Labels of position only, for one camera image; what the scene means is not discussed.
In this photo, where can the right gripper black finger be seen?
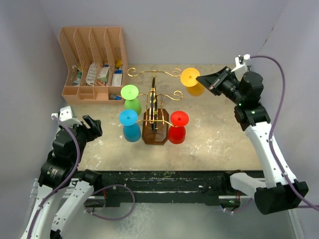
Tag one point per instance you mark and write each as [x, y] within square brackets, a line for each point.
[211, 78]
[212, 87]

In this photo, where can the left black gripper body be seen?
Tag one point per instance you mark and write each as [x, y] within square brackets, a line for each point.
[85, 134]

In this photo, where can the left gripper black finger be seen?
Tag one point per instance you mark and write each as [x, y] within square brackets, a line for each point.
[96, 128]
[88, 120]

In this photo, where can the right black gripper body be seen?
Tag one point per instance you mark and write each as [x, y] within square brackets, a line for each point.
[231, 88]

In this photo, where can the yellow plastic wine glass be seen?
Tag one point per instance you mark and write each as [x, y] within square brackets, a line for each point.
[188, 79]

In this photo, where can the blue plastic wine glass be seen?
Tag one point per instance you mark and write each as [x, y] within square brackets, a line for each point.
[131, 130]

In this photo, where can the green plastic wine glass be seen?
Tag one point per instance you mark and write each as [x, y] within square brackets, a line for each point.
[130, 94]

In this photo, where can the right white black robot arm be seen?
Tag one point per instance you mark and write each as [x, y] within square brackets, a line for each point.
[280, 190]

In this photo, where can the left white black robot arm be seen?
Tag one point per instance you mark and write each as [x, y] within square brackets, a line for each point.
[50, 218]

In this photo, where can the red plastic wine glass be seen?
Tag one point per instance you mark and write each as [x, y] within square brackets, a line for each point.
[177, 132]

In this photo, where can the pink plastic desk organizer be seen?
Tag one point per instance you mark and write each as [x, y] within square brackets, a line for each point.
[97, 64]

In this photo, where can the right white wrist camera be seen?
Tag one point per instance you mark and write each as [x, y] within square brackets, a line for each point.
[241, 64]

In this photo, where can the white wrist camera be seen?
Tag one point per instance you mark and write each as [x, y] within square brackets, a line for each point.
[68, 116]
[241, 64]

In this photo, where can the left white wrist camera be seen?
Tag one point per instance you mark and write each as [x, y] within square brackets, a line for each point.
[68, 116]

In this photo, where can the gold wire wine glass rack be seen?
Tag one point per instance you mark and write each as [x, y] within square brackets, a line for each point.
[156, 119]

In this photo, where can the black metal base frame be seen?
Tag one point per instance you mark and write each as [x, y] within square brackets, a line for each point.
[211, 188]

